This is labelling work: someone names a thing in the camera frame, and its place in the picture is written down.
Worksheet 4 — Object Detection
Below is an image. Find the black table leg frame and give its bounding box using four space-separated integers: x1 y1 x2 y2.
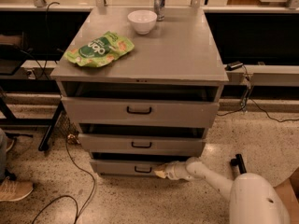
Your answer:
0 98 64 151

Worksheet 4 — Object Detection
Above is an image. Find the silver drink can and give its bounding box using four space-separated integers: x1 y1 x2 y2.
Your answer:
154 0 165 21

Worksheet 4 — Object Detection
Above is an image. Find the black cable right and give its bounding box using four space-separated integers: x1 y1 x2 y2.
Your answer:
216 64 299 123

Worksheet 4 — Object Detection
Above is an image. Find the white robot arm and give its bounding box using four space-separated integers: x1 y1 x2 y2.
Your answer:
154 154 291 224

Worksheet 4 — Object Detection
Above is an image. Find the white bowl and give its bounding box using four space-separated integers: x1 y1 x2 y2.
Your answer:
127 10 157 35

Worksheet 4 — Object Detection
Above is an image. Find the grey middle drawer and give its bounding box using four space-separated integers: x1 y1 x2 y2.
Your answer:
78 124 206 156

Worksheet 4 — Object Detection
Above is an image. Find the grey drawer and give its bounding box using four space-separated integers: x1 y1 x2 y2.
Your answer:
62 96 220 128
89 152 194 177
78 124 206 156

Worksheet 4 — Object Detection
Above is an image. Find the green chip bag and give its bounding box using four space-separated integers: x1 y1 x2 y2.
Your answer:
64 32 135 68

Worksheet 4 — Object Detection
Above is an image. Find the grey top drawer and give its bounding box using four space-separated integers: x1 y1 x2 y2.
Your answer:
62 96 220 128

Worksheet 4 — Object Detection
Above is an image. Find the black metal stand leg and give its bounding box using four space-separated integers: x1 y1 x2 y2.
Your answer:
230 154 247 174

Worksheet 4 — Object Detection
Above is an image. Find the black floor cable left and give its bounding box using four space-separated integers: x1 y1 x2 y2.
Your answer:
31 131 98 224

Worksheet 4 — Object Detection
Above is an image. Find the grey bottom drawer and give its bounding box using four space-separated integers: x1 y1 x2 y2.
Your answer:
89 152 194 177

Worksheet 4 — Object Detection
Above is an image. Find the cardboard box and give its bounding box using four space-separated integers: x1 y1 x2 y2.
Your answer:
275 168 299 224

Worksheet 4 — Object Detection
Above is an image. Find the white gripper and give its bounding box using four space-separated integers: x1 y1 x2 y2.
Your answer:
154 161 194 181

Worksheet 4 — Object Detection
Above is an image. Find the black power adapter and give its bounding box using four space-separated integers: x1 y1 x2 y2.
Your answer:
225 61 243 71

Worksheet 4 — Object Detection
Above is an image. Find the tan sneaker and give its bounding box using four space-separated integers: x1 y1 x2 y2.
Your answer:
0 178 34 202

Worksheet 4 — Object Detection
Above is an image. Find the grey drawer cabinet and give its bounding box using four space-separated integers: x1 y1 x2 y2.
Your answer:
50 6 230 175

